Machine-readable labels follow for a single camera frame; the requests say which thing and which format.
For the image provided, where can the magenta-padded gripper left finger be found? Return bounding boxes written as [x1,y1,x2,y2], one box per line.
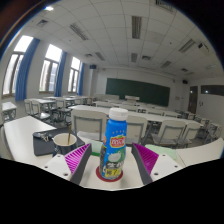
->
[43,143,93,186]

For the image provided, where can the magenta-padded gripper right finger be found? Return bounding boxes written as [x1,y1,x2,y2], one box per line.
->
[130,142,184,186]

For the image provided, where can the blue drink bottle white cap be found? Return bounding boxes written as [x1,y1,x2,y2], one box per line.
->
[98,107,129,181]

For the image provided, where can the paper cup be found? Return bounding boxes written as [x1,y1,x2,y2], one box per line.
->
[52,132,78,157]

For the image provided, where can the wooden stirring stick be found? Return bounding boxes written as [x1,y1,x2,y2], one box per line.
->
[67,124,72,145]

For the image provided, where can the dark flat mat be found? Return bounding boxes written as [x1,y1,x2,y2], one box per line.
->
[32,126,86,157]

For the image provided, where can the classroom chairs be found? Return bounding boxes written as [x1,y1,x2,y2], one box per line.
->
[23,96,223,149]

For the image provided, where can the bunch of keys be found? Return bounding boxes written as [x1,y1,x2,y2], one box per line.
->
[34,131,50,142]

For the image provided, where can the classroom desks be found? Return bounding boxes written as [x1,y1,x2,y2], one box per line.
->
[0,94,221,134]

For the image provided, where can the green chalkboard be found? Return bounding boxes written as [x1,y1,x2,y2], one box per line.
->
[105,78,171,108]

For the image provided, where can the dark brown door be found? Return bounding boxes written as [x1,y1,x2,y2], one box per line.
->
[188,85,199,114]

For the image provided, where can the classroom windows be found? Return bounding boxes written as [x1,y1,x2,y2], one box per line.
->
[2,34,83,96]

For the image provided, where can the blue curtains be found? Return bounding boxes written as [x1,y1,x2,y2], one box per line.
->
[14,37,86,102]

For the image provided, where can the ceiling lights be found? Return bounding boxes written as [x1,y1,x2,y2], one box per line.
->
[36,0,214,73]

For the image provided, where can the dark high wall window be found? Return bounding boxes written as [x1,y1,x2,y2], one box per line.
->
[200,84,224,97]

